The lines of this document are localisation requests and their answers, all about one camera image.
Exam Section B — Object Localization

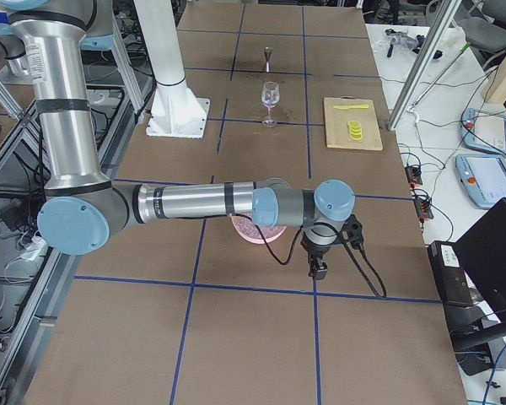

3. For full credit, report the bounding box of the black laptop computer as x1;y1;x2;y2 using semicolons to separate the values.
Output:
453;197;506;312

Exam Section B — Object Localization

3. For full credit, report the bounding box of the black box device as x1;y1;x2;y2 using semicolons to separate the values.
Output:
427;240;476;308

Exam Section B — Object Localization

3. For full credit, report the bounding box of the yellow plastic knife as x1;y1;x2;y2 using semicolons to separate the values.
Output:
333;104;370;111

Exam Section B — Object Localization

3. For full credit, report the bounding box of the teach pendant near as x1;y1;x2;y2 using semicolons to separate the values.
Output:
455;154;506;209

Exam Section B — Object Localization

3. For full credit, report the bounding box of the teach pendant far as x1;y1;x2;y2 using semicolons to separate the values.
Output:
460;108;506;156

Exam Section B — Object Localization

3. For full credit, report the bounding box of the teach pendant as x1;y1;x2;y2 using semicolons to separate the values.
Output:
460;108;506;156
455;154;506;209

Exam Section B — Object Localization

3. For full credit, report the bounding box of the clear wine glass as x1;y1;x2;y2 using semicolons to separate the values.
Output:
261;82;280;127

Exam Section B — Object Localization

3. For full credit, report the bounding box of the aluminium frame post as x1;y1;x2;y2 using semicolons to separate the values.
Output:
387;0;471;131

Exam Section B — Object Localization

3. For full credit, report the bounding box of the steel jigger measuring cup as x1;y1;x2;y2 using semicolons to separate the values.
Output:
263;46;273;73

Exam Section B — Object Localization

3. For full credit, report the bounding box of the pile of clear ice cubes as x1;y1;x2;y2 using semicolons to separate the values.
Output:
232;217;286;240

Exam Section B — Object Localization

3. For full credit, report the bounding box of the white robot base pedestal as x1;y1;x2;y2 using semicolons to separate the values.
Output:
134;0;210;139

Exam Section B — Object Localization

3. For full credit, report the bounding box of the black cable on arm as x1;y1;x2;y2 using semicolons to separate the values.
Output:
252;223;388;299

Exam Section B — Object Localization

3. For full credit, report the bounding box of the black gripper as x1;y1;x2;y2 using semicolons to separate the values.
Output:
301;240;331;279

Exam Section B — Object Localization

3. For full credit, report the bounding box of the bamboo cutting board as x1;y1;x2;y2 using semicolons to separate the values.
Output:
323;97;383;151

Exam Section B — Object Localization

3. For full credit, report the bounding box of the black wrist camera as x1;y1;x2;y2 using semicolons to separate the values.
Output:
342;214;364;251

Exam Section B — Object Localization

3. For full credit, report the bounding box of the pink bowl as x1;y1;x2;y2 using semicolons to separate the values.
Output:
223;178;290;244

